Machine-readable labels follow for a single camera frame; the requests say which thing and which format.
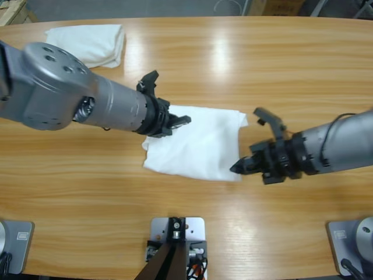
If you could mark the stacked cardboard boxes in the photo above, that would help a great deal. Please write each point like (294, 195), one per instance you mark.
(11, 11)

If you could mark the white mount block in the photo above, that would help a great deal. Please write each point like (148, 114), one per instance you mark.
(195, 230)

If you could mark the dark chair with grey legs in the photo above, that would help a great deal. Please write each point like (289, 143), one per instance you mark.
(361, 10)

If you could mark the folded white t-shirt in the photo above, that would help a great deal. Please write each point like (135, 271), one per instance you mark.
(93, 43)

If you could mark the brown cardboard box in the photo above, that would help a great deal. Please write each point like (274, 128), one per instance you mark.
(277, 7)

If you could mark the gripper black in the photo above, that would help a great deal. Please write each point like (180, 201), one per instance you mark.
(157, 119)
(282, 160)

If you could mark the white t-shirt with black print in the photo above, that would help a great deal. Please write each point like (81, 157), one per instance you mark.
(198, 143)

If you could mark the wrist camera black bracket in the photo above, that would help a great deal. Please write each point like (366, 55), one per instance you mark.
(269, 116)
(150, 78)

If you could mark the black clamp with silver connectors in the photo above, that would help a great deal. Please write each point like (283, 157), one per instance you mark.
(198, 251)

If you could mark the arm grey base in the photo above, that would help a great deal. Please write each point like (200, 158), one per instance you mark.
(20, 248)
(349, 242)

